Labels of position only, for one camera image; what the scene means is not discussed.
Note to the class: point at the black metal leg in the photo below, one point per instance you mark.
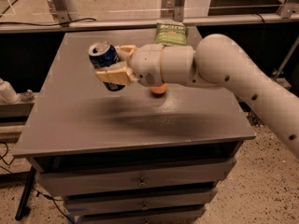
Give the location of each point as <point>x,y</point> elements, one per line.
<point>25,194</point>

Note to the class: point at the bottom grey drawer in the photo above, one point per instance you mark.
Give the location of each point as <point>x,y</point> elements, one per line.
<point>147,217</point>

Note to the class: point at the grey drawer cabinet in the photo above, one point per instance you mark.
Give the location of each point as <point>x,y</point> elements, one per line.
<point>76,124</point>

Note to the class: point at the left metal frame post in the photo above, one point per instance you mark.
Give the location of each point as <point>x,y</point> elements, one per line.
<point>63,10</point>

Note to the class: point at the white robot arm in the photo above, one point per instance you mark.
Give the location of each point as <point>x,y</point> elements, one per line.
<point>217,61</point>

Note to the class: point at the orange fruit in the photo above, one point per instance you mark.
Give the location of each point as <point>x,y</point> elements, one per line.
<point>159,90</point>

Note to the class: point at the middle grey drawer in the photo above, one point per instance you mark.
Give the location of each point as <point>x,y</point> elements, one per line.
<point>128,201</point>

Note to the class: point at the green chip bag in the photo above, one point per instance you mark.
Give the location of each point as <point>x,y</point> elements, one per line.
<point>171,34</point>

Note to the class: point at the metal frame post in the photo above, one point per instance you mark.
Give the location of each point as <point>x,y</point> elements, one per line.
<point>173,9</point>
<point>63,10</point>

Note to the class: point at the centre metal frame post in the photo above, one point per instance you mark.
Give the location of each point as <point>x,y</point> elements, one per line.
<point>173,9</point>

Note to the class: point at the grey side ledge left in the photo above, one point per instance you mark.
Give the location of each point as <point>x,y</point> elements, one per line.
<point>21,108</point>

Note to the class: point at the blue pepsi can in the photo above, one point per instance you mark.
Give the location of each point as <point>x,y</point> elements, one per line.
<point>102,55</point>

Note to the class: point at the top grey drawer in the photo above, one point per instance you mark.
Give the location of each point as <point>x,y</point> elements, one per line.
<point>127,178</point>

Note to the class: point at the grey drawer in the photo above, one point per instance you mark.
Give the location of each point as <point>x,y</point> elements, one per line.
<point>127,178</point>
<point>128,201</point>
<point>147,217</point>

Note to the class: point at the grey metal rail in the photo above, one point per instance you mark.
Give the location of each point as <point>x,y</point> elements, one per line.
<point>13,27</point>

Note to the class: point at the white pipe fitting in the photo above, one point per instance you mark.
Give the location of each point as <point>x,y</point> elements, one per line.
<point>7,93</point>

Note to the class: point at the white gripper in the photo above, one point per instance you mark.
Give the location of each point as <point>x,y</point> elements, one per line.
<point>146,64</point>

